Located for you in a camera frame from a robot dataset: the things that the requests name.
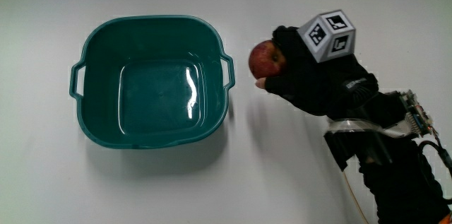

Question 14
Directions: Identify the person's right hand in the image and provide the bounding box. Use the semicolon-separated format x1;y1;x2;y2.
255;9;381;119

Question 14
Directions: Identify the red apple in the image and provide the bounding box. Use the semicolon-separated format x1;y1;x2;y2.
248;39;287;80

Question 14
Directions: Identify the person's right forearm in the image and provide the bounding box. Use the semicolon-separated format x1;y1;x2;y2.
323;88;452;224

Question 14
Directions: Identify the white desk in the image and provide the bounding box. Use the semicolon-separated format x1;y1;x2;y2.
0;0;452;224

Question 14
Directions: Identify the wrist circuit board module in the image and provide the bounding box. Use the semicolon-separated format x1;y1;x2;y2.
386;89;439;138

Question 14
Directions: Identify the green plastic basin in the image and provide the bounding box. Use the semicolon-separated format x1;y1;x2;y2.
69;14;237;150

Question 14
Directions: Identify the thin orange wire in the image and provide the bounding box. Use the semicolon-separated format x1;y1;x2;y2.
341;170;370;224

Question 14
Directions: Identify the black cable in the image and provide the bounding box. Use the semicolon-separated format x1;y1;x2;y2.
417;140;452;206

